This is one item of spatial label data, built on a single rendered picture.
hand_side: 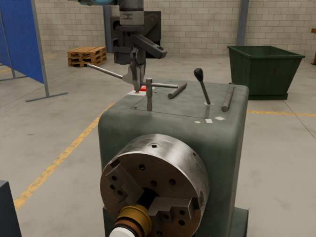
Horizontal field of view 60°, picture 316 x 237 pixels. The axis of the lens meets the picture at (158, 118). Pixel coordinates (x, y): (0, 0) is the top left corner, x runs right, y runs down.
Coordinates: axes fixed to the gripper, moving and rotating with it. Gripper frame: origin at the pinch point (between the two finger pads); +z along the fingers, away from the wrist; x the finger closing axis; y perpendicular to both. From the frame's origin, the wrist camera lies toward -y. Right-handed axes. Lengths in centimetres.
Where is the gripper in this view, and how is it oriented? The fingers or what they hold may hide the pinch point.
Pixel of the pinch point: (139, 88)
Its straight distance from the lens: 93.5
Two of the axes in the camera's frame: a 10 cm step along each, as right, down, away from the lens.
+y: -9.4, -1.3, 3.2
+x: -3.5, 3.5, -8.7
